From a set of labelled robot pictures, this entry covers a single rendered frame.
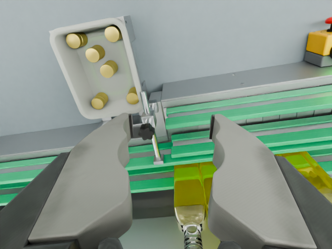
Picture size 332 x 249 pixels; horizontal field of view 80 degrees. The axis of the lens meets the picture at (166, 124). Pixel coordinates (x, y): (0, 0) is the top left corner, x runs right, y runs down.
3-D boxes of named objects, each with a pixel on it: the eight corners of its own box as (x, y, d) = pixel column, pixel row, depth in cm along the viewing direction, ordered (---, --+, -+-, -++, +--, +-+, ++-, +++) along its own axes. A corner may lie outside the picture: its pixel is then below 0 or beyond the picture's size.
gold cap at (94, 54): (89, 46, 51) (82, 49, 47) (102, 43, 50) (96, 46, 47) (94, 60, 52) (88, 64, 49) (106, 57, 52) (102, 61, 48)
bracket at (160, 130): (155, 123, 56) (153, 138, 50) (148, 92, 52) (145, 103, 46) (168, 122, 56) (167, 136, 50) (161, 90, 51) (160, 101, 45)
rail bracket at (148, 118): (155, 143, 51) (150, 179, 40) (140, 80, 43) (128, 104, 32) (166, 142, 51) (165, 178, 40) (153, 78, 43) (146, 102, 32)
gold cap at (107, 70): (103, 61, 52) (97, 64, 49) (116, 59, 52) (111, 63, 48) (106, 74, 54) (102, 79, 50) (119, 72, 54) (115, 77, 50)
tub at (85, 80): (94, 107, 61) (83, 121, 54) (63, 27, 50) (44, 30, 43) (149, 99, 59) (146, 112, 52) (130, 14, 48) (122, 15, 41)
